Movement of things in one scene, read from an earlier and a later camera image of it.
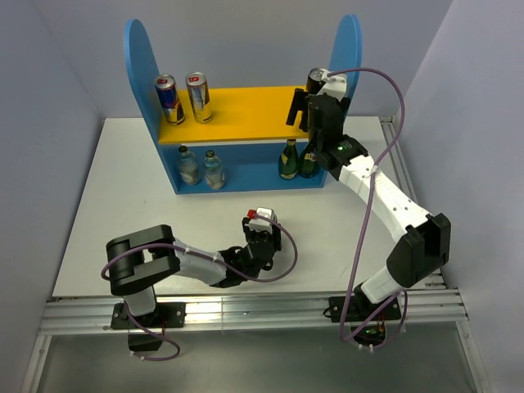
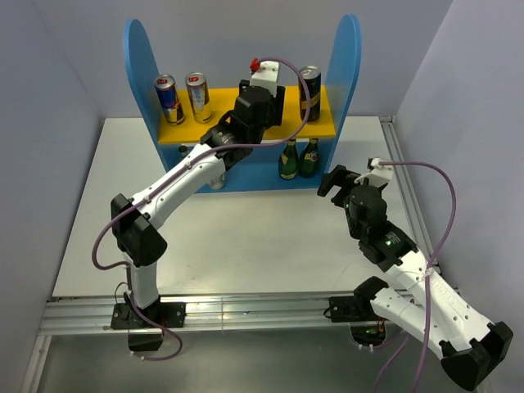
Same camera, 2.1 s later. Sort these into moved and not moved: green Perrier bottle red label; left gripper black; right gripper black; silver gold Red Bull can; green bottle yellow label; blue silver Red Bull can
Moved: right gripper black; left gripper black
Not moved: green Perrier bottle red label; blue silver Red Bull can; silver gold Red Bull can; green bottle yellow label
